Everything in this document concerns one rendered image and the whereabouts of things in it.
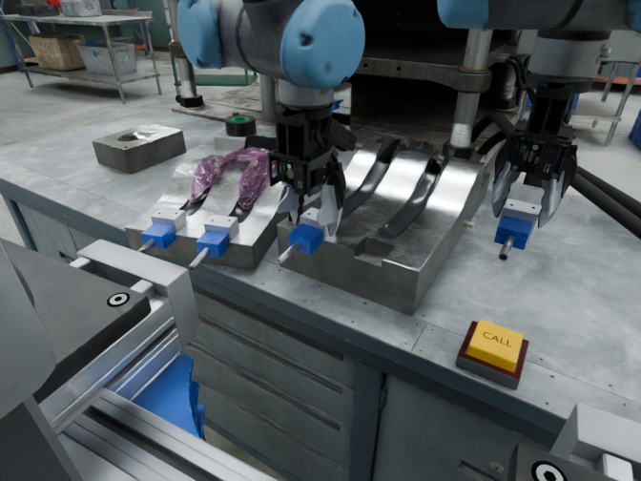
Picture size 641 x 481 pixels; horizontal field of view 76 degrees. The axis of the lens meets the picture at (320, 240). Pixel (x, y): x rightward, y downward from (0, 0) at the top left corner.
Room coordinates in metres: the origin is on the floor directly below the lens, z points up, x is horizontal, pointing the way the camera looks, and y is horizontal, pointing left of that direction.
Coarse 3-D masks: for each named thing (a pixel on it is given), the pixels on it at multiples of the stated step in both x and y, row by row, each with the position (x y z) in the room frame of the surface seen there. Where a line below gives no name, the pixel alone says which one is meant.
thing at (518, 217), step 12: (516, 204) 0.56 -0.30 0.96; (528, 204) 0.56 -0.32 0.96; (504, 216) 0.55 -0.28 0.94; (516, 216) 0.54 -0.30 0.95; (528, 216) 0.53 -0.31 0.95; (504, 228) 0.51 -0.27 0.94; (516, 228) 0.51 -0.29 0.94; (528, 228) 0.51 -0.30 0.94; (504, 240) 0.51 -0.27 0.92; (516, 240) 0.50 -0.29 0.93; (528, 240) 0.52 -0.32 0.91; (504, 252) 0.46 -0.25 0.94
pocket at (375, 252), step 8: (368, 240) 0.57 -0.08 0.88; (376, 240) 0.56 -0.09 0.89; (360, 248) 0.56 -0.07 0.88; (368, 248) 0.57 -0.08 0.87; (376, 248) 0.56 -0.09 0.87; (384, 248) 0.56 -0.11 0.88; (392, 248) 0.55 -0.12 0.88; (360, 256) 0.56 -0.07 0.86; (368, 256) 0.56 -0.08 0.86; (376, 256) 0.56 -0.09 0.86; (384, 256) 0.55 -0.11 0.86; (376, 264) 0.52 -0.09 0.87
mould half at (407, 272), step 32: (352, 160) 0.85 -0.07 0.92; (416, 160) 0.81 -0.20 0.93; (352, 192) 0.76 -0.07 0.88; (384, 192) 0.75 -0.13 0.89; (448, 192) 0.71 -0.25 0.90; (480, 192) 0.82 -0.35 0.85; (288, 224) 0.61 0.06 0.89; (352, 224) 0.61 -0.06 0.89; (416, 224) 0.62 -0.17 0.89; (448, 224) 0.62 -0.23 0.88; (320, 256) 0.57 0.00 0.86; (352, 256) 0.54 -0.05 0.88; (416, 256) 0.52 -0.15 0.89; (448, 256) 0.64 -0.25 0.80; (352, 288) 0.53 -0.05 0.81; (384, 288) 0.50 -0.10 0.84; (416, 288) 0.48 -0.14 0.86
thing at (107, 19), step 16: (0, 16) 5.86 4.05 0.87; (16, 16) 5.69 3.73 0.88; (32, 16) 5.69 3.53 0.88; (48, 16) 5.70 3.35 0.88; (64, 16) 5.69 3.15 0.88; (96, 16) 5.69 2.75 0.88; (112, 16) 5.69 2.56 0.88; (128, 16) 5.69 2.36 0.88; (144, 16) 5.57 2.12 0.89; (16, 48) 5.88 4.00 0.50; (96, 80) 5.13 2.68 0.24; (112, 80) 5.07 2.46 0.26; (128, 80) 5.08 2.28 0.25
